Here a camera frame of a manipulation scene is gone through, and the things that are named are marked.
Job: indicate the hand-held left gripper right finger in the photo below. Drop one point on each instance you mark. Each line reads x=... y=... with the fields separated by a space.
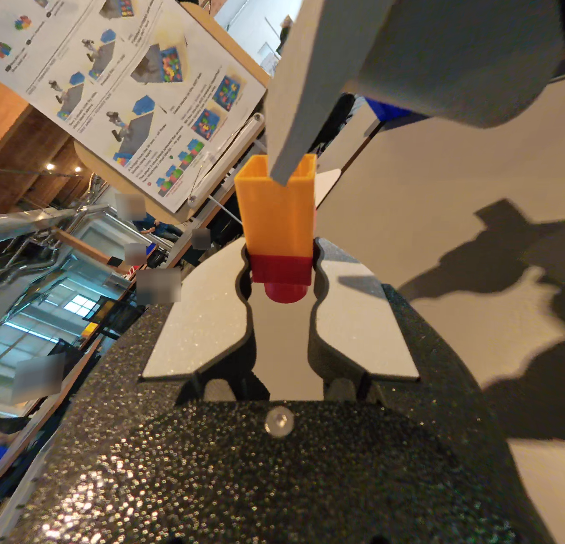
x=357 y=323

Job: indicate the printed instruction sheet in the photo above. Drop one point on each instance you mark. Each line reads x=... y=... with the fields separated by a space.
x=132 y=89

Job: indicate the metal clipboard clip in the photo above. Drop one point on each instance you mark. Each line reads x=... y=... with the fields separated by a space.
x=229 y=156

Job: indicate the metal stand rod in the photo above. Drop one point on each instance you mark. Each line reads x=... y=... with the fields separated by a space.
x=261 y=146
x=225 y=209

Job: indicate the red mega block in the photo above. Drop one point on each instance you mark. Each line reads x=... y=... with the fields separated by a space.
x=282 y=270

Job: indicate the blue plastic bin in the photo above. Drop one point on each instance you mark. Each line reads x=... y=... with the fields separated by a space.
x=393 y=109

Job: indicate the yellow mega block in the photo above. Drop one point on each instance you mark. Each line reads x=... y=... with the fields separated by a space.
x=276 y=217

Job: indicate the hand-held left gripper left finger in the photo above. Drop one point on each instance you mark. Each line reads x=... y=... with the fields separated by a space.
x=203 y=319

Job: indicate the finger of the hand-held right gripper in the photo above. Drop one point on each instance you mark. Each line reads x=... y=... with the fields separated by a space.
x=463 y=45
x=309 y=67

